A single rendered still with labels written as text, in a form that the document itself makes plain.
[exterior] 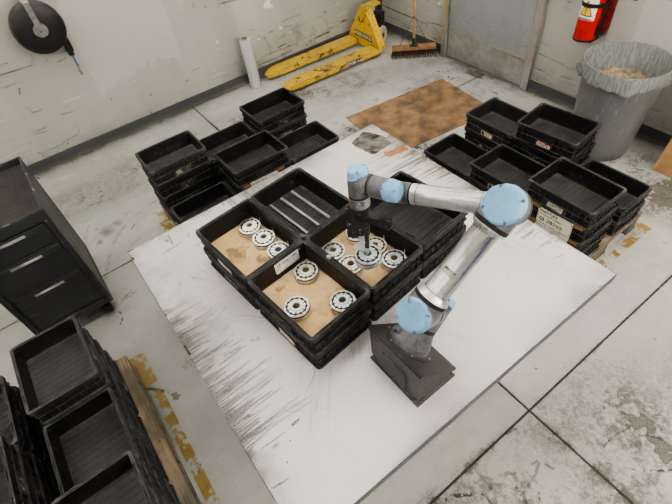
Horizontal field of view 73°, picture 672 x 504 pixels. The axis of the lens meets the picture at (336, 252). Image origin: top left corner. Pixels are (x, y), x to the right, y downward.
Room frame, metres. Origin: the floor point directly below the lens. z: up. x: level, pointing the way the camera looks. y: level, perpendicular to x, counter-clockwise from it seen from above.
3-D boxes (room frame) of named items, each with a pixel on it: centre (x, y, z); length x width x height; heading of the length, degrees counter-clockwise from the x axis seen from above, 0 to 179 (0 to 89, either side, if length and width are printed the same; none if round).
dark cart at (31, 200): (1.99, 1.76, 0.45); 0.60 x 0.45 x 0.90; 30
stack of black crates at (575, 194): (1.77, -1.33, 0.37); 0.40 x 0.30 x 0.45; 30
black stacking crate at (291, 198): (1.59, 0.12, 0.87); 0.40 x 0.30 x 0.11; 36
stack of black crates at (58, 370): (1.15, 1.32, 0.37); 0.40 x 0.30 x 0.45; 31
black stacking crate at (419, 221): (1.45, -0.35, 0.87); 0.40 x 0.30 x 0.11; 36
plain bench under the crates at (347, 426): (1.37, -0.06, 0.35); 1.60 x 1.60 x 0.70; 30
